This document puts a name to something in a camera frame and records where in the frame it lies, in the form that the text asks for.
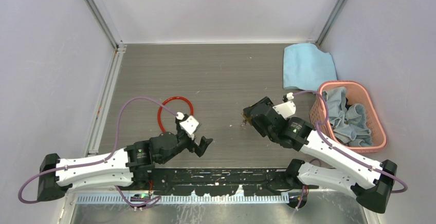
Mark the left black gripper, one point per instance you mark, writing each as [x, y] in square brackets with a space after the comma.
[200, 148]

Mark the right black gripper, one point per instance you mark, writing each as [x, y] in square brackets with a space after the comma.
[266, 99]

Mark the brass padlock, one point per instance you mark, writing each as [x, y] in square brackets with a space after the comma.
[247, 118]

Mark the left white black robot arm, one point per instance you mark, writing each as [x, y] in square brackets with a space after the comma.
[127, 166]

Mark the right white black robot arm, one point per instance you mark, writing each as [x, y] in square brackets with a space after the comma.
[368, 181]

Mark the light blue cloth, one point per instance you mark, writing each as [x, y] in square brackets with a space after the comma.
[306, 67]

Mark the grey-blue cloth in basket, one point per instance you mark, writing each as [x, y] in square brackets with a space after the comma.
[348, 121]

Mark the pink plastic basket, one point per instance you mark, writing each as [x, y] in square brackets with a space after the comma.
[356, 94]

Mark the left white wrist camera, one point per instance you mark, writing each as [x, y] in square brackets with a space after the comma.
[190, 125]

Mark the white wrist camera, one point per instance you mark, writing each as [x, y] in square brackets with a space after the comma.
[286, 109]
[190, 125]

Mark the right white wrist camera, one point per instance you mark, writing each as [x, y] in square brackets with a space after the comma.
[286, 109]

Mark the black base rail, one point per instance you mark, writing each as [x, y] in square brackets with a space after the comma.
[215, 182]

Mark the white slotted cable duct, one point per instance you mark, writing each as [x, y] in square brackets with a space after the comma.
[238, 198]

